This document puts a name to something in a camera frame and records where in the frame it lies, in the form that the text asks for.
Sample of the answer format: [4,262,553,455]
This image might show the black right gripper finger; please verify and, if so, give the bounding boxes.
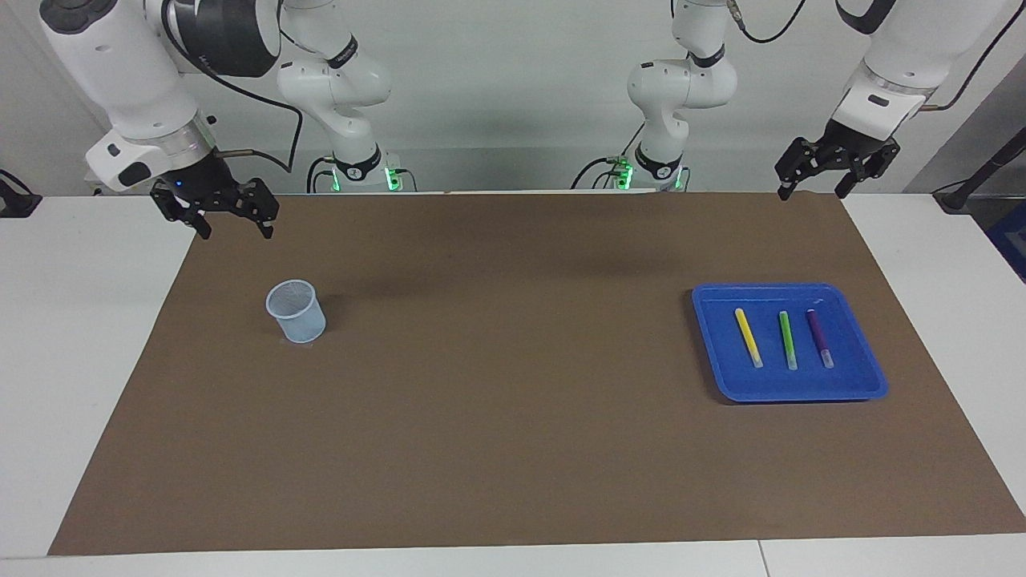
[236,178,280,239]
[151,188,213,240]

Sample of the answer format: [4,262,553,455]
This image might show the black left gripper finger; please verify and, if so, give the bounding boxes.
[835,140,900,200]
[774,138,826,201]

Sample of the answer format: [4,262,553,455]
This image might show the purple pen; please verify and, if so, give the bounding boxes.
[806,309,835,369]

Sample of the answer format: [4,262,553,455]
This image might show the green pen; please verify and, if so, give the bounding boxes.
[778,311,799,371]

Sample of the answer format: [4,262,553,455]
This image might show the yellow pen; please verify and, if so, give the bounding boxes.
[734,308,764,369]

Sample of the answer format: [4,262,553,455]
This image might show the black stand pole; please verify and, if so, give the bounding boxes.
[934,144,1026,213]

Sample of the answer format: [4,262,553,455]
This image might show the translucent plastic cup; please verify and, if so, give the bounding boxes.
[265,280,327,344]

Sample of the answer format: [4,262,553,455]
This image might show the blue box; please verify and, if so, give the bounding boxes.
[986,200,1026,281]

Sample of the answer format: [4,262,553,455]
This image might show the blue plastic tray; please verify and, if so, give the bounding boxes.
[691,282,889,403]

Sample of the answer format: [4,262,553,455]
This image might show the brown table mat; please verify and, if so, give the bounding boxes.
[46,191,1026,557]

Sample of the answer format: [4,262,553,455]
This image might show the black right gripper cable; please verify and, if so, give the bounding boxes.
[160,0,304,173]

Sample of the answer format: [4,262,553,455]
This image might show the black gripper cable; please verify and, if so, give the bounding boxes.
[725,0,1023,111]
[160,0,304,173]

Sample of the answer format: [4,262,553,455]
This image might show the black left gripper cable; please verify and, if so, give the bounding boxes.
[725,0,1023,111]

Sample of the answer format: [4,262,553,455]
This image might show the black clamp mount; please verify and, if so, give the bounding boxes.
[0,170,42,219]

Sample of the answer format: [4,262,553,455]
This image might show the black left arm base cable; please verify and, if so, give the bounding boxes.
[571,120,646,191]

